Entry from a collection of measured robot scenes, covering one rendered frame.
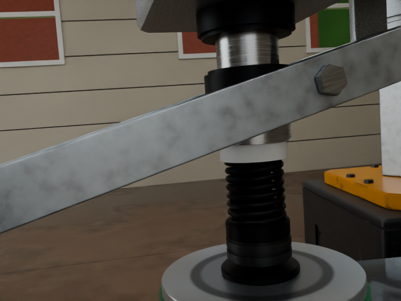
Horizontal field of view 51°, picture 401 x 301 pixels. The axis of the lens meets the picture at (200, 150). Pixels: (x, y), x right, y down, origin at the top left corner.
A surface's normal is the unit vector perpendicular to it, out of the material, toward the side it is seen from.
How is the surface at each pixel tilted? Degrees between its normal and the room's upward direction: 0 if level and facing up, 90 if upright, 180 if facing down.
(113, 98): 90
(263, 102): 90
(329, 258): 0
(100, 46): 90
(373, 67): 90
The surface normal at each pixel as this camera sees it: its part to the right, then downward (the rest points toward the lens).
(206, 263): -0.07, -0.99
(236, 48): -0.43, 0.11
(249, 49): -0.06, 0.08
